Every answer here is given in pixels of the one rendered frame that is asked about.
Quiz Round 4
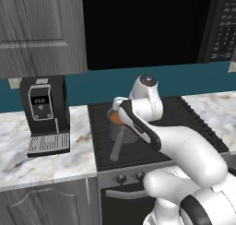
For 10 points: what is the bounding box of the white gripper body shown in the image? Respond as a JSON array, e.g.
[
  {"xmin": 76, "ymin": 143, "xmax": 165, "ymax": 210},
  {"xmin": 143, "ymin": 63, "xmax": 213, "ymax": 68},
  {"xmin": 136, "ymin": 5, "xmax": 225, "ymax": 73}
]
[{"xmin": 112, "ymin": 96, "xmax": 129, "ymax": 112}]

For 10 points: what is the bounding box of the brown hot chocolate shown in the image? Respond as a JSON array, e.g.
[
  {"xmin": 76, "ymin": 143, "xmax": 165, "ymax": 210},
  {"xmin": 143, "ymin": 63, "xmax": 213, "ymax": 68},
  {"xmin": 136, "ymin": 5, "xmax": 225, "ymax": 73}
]
[{"xmin": 110, "ymin": 111, "xmax": 124, "ymax": 125}]

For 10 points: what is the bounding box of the black hob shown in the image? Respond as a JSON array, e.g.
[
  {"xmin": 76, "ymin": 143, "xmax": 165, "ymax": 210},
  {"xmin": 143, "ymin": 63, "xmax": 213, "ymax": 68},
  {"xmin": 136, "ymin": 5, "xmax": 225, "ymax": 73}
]
[{"xmin": 87, "ymin": 95, "xmax": 230, "ymax": 172}]

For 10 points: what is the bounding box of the black coffee machine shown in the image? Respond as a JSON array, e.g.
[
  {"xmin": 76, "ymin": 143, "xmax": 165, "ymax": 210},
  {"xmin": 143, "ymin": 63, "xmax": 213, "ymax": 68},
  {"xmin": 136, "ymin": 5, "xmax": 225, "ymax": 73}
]
[{"xmin": 19, "ymin": 75, "xmax": 71, "ymax": 159}]

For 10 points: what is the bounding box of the black oven knob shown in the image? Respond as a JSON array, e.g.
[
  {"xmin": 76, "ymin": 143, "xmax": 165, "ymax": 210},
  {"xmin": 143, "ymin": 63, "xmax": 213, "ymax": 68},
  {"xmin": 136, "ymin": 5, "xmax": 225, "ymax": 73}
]
[
  {"xmin": 115, "ymin": 173, "xmax": 127, "ymax": 185},
  {"xmin": 134, "ymin": 171, "xmax": 146, "ymax": 182}
]

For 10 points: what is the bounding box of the black microwave oven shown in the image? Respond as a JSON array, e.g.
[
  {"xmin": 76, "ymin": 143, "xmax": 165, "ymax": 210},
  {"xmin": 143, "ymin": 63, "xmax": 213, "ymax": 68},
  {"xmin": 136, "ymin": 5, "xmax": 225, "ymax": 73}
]
[{"xmin": 80, "ymin": 0, "xmax": 236, "ymax": 72}]

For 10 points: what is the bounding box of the black oven door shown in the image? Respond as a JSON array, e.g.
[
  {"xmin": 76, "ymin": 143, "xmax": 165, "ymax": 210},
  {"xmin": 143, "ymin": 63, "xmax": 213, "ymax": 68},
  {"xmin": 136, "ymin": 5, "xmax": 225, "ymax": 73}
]
[{"xmin": 100, "ymin": 184, "xmax": 159, "ymax": 225}]

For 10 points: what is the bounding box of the grey wooden base cupboard door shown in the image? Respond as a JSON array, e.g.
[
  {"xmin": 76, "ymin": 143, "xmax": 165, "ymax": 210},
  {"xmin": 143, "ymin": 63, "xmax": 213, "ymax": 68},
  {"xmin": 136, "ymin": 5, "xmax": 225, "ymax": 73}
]
[{"xmin": 0, "ymin": 177, "xmax": 100, "ymax": 225}]

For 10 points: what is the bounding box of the grey saucepan with long handle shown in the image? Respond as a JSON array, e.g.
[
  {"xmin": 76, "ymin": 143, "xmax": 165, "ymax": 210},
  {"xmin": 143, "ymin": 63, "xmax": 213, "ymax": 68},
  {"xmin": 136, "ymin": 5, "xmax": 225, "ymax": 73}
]
[{"xmin": 106, "ymin": 107, "xmax": 141, "ymax": 162}]

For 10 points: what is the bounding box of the silver oven door handle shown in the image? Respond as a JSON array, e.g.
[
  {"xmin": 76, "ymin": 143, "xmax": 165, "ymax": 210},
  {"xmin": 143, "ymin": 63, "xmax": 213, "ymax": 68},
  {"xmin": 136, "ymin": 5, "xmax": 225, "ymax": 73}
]
[{"xmin": 105, "ymin": 188, "xmax": 149, "ymax": 200}]

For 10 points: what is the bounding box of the silver cupboard door handle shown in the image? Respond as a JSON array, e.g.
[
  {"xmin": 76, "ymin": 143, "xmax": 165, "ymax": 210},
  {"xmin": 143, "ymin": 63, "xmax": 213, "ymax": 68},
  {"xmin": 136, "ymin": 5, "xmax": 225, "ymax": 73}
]
[{"xmin": 85, "ymin": 178, "xmax": 92, "ymax": 206}]

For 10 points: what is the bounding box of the grey wooden wall cupboard door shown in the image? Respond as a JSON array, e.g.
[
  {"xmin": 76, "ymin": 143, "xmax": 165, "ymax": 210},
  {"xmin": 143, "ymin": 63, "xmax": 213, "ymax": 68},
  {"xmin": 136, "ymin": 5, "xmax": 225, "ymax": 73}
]
[{"xmin": 0, "ymin": 0, "xmax": 89, "ymax": 79}]

